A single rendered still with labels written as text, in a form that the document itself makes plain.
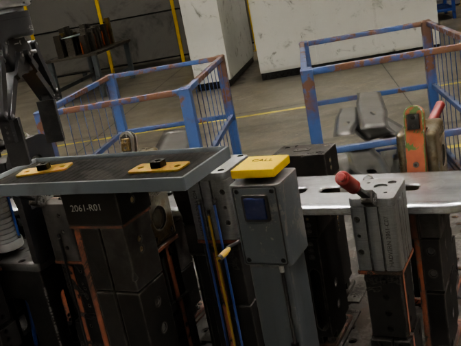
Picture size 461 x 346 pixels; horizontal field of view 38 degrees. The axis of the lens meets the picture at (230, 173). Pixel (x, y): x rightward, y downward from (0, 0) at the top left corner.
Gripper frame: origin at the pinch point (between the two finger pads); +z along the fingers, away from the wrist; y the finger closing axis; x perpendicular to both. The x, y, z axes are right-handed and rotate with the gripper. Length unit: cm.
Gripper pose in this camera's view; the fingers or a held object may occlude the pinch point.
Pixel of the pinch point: (38, 145)
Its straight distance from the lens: 107.6
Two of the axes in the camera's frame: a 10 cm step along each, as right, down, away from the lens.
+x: -9.8, 1.4, 1.7
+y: 1.2, -3.0, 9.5
